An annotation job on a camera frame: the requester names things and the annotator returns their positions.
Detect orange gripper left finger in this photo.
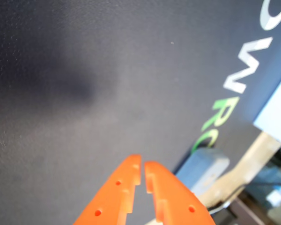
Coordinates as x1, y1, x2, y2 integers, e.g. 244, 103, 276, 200
73, 153, 142, 225

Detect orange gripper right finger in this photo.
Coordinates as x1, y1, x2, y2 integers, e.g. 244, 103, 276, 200
144, 160, 216, 225

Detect grey square usb device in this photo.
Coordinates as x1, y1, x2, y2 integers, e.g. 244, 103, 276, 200
175, 147, 230, 202

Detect dark mat with WOWROBO print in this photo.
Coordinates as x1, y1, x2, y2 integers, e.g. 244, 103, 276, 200
0, 0, 281, 225

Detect white cardboard box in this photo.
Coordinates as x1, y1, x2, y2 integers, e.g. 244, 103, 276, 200
252, 67, 281, 147

